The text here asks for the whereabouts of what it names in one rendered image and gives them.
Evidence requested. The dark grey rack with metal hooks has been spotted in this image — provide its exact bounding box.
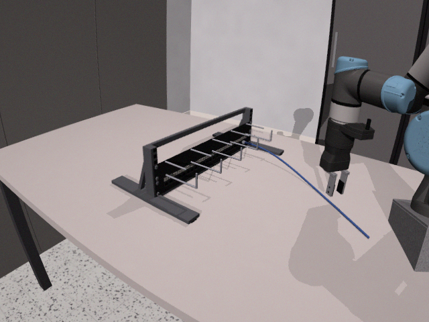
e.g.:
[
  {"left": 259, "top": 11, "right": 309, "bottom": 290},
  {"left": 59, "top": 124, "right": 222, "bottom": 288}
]
[{"left": 111, "top": 107, "right": 284, "bottom": 224}]

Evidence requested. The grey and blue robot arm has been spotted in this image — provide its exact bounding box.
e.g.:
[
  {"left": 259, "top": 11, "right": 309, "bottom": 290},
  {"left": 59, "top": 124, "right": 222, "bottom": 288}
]
[{"left": 331, "top": 44, "right": 429, "bottom": 218}]

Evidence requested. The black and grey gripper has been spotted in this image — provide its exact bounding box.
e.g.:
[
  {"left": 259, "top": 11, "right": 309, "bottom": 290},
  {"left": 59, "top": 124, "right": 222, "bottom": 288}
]
[{"left": 320, "top": 102, "right": 375, "bottom": 197}]

